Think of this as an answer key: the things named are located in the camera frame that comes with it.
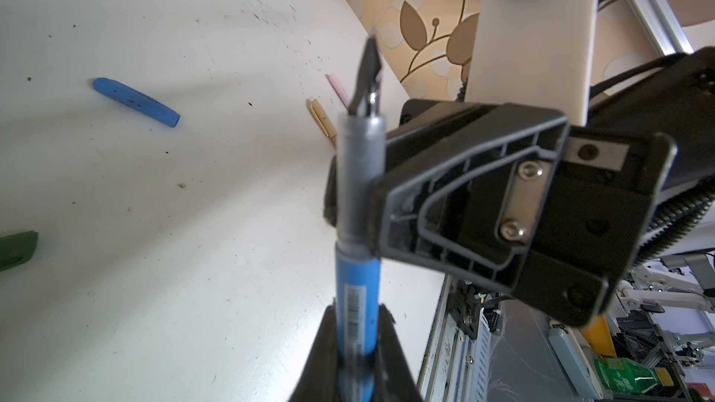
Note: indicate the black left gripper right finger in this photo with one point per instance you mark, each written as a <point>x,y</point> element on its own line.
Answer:
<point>393,381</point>

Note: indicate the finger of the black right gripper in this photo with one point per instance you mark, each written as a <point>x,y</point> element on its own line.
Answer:
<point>330,195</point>

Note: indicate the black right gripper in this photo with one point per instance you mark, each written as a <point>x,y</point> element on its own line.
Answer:
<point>465,185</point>

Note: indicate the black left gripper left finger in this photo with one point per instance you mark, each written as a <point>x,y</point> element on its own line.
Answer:
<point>319,379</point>

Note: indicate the blue fountain pen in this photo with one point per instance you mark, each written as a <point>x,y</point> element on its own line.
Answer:
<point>360,163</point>

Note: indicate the beige fountain pen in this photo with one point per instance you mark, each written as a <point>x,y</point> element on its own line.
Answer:
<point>323,121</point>

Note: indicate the blue pen cap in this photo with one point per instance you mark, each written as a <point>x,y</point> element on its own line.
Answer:
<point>136,101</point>

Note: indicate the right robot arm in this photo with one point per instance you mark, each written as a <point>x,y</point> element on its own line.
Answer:
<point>444,31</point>

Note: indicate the green pen cap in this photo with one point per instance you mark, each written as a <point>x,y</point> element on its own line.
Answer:
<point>17,249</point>

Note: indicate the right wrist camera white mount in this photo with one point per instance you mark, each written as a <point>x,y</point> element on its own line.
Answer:
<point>534,52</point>

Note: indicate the aluminium cage frame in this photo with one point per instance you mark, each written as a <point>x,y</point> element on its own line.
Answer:
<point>660,23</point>

